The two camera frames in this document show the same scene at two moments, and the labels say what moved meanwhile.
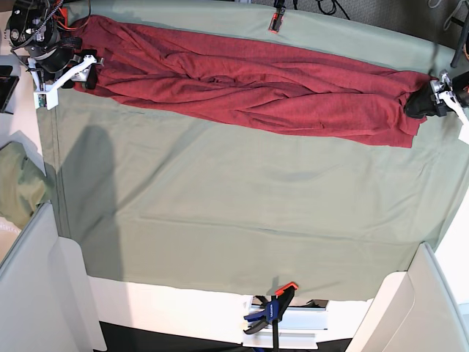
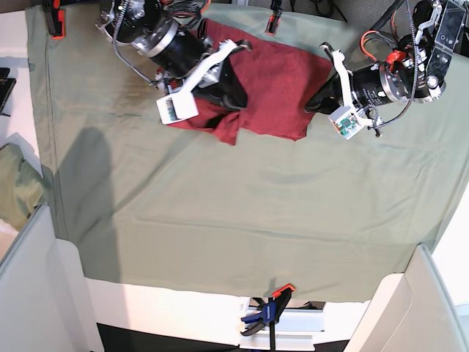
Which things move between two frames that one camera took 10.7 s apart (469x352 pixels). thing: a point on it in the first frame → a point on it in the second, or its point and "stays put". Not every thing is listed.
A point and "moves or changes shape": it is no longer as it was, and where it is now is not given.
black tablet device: (7, 84) stays put
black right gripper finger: (422, 103) → (327, 98)
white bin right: (413, 312) stays put
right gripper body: (441, 89) → (374, 85)
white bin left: (47, 302) stays put
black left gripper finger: (91, 81) → (228, 90)
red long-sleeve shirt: (266, 84) moves or changes shape
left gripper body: (67, 63) → (174, 52)
